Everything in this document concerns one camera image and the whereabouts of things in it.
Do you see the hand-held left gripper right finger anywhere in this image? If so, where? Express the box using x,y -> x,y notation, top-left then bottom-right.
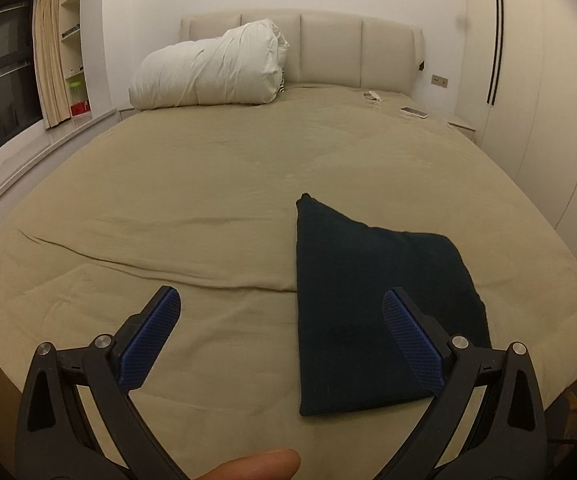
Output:
373,287 -> 552,480

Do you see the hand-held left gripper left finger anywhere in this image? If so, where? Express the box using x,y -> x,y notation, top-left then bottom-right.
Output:
14,285 -> 189,480

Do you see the dark green knit sweater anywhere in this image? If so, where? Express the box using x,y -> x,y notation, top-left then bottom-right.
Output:
296,192 -> 493,417

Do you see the person's left hand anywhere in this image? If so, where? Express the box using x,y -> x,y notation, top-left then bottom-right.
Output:
202,449 -> 302,480

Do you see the bed with beige sheet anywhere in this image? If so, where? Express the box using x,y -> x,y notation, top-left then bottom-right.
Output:
0,82 -> 577,480

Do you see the white window ledge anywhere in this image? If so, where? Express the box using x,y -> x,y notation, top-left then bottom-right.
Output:
0,107 -> 134,233

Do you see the white nightstand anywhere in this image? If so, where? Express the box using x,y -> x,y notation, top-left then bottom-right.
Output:
446,119 -> 479,144

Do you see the white wardrobe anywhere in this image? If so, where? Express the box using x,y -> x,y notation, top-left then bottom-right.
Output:
463,0 -> 577,241

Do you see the white rolled duvet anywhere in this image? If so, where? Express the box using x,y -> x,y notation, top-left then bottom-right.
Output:
128,18 -> 290,109

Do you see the cream padded headboard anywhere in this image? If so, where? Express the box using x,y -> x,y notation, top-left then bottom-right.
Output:
181,8 -> 424,93

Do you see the beige curtain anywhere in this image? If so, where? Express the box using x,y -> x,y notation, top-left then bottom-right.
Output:
33,0 -> 76,129

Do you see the dark window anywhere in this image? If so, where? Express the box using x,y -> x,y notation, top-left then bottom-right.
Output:
0,0 -> 44,173

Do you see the black wardrobe handle strip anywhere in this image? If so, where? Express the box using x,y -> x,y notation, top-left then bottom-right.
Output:
492,0 -> 504,106
487,0 -> 499,104

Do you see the white wall shelf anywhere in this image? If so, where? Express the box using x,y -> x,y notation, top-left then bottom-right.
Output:
58,0 -> 92,119

